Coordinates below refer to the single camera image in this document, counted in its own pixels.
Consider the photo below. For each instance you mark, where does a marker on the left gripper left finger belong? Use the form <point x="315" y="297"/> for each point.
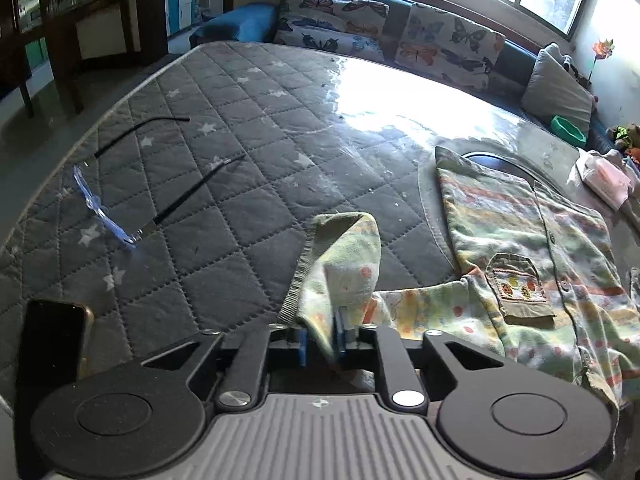
<point x="245" y="383"/>

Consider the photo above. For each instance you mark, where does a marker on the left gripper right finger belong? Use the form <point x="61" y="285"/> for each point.
<point x="380" y="350"/>

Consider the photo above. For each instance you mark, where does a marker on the green striped baby jacket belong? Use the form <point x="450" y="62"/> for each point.
<point x="538" y="281"/>

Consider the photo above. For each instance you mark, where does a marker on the quilted grey table cover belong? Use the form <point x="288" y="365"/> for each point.
<point x="322" y="134"/>

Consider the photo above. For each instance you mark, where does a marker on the black smartphone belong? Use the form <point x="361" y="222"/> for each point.
<point x="50" y="355"/>

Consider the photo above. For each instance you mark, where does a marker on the black induction cooktop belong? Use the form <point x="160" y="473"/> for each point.
<point x="497" y="162"/>

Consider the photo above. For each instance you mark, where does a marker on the clear safety glasses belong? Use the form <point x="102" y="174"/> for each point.
<point x="126" y="193"/>

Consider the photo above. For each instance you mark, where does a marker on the beige crumpled garment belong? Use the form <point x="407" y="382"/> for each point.
<point x="631" y="206"/>

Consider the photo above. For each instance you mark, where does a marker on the pink tissue pack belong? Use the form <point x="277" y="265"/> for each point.
<point x="604" y="178"/>

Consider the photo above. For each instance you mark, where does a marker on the green plastic bowl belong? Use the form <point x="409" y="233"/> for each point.
<point x="568" y="132"/>

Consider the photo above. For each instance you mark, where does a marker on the teddy bear toy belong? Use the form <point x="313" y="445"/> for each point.
<point x="626" y="139"/>

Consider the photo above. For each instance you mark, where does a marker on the grey pillow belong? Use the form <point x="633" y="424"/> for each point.
<point x="553" y="91"/>

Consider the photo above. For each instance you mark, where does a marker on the right butterfly cushion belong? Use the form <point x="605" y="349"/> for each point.
<point x="448" y="47"/>

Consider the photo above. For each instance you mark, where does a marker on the butterfly cushion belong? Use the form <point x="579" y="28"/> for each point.
<point x="448" y="47"/>
<point x="345" y="27"/>

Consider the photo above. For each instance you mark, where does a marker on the left butterfly cushion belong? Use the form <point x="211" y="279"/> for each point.
<point x="345" y="27"/>

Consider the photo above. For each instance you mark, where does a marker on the blue white cabinet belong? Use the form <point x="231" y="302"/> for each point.
<point x="179" y="15"/>

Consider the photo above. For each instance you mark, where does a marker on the blue sofa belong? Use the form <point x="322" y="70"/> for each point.
<point x="259" y="22"/>

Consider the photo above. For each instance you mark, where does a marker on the dark wooden desk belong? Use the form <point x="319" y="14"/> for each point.
<point x="60" y="35"/>

